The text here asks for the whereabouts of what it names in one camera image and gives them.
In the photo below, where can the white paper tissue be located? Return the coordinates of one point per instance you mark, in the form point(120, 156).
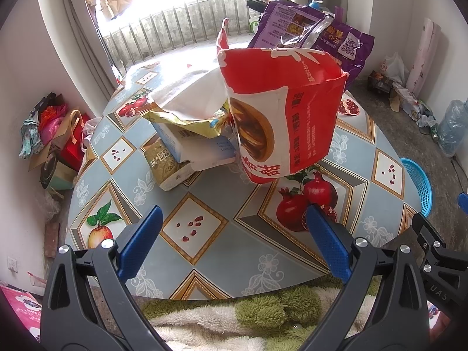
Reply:
point(191, 92)

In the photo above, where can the pink rolled mat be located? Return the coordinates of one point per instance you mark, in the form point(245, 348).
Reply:
point(424, 57)

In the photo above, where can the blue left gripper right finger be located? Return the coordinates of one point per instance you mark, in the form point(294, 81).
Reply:
point(335, 254)

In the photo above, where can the blue plastic trash basket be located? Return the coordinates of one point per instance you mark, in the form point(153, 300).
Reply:
point(422, 184)

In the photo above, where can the clear water jug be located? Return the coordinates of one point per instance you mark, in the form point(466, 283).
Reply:
point(452, 130)

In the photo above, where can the grey curtain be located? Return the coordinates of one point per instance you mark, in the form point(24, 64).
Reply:
point(91, 45)

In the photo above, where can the black box on floor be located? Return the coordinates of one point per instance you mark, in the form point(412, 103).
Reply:
point(379, 83)

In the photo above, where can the balcony railing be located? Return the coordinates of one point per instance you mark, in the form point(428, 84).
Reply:
point(134, 38)

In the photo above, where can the white plastic bag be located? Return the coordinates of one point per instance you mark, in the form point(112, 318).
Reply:
point(394, 68)

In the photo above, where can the red white snack bag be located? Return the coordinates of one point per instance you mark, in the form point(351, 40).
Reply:
point(284, 104)

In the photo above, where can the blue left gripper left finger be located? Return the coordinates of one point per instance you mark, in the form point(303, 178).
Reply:
point(135, 242)

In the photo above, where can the purple snack bag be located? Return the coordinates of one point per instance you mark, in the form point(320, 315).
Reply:
point(285, 24)

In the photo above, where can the pile of bags and boxes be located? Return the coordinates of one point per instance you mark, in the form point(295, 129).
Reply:
point(52, 140)

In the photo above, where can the fruit pattern tablecloth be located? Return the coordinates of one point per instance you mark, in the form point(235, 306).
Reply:
point(222, 235)

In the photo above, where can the yellow green snack wrapper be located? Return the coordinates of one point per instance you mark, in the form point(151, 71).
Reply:
point(210, 127)

